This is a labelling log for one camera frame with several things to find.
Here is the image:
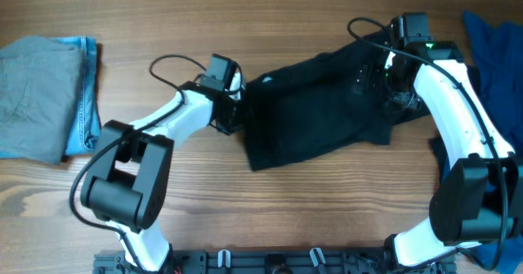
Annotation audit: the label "blue garment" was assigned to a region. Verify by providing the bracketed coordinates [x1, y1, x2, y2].
[439, 10, 523, 274]

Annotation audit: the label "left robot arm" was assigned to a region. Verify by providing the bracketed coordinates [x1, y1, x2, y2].
[69, 54, 244, 273]

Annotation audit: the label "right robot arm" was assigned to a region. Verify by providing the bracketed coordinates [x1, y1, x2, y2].
[353, 12, 522, 273]

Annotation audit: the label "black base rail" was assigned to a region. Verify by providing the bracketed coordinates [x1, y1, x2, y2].
[92, 247, 457, 274]

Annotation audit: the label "left black cable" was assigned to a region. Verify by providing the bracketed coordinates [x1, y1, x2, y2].
[68, 54, 209, 274]

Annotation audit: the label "folded grey shorts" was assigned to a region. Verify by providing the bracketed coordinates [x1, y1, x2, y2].
[1, 36, 84, 164]

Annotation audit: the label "black cable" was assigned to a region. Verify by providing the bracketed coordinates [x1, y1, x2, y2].
[68, 54, 209, 274]
[346, 16, 510, 272]

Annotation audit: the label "folded blue jeans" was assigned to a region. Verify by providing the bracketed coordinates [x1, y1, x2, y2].
[55, 36, 101, 156]

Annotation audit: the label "right black cable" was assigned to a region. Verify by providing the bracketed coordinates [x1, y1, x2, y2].
[346, 16, 510, 272]

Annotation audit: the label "black shorts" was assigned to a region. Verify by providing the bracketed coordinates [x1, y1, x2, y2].
[244, 30, 429, 171]

